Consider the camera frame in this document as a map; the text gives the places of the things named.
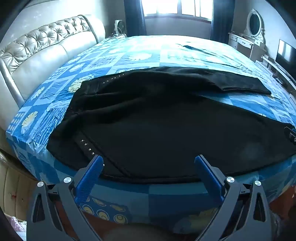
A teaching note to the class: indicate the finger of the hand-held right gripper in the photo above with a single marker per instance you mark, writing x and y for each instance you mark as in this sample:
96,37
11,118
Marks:
292,135

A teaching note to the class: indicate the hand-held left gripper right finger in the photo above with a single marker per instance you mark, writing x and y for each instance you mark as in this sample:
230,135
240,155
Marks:
208,176

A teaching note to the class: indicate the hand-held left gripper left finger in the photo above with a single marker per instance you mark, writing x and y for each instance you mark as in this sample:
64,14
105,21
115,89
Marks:
92,176

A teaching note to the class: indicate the black pants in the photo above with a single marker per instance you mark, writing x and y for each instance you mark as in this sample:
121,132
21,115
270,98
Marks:
150,129

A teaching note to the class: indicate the white television stand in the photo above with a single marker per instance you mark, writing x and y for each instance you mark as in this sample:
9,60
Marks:
277,71

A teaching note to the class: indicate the flat screen television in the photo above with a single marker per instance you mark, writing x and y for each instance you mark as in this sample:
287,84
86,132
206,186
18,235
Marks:
286,55

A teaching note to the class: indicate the pink cloth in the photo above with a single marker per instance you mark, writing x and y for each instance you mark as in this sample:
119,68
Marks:
17,229

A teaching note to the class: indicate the white dressing table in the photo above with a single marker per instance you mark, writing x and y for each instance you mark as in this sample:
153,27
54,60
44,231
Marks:
242,44

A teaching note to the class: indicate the white oval vanity mirror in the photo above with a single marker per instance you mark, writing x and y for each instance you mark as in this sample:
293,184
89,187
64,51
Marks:
255,24

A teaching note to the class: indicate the beige tufted headboard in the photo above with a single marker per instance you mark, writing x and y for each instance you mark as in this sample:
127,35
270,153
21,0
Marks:
46,58

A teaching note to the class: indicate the blue patterned bed sheet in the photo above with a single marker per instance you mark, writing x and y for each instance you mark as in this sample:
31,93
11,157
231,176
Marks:
138,53

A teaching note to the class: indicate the dark blue curtain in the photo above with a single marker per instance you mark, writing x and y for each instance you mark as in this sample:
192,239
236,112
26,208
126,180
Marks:
222,20
134,16

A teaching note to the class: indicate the white box fan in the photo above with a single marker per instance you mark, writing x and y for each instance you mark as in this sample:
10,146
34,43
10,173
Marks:
119,27

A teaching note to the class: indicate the bright window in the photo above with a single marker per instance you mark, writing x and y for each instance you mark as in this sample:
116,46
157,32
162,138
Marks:
171,8

